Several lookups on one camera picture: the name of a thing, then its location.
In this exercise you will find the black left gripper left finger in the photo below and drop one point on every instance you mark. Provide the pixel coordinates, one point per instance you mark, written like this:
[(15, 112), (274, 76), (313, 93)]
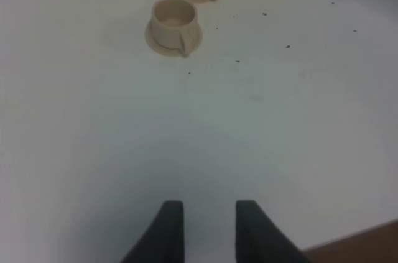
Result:
[(163, 240)]

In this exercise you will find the near beige saucer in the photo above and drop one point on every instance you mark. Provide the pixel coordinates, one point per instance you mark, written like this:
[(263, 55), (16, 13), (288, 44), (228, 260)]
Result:
[(149, 37)]

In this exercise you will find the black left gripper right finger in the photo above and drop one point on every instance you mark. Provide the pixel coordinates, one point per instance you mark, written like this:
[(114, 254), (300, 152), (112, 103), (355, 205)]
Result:
[(258, 239)]

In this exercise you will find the near beige teacup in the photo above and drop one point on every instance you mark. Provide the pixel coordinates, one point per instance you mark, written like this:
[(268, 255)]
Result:
[(174, 26)]

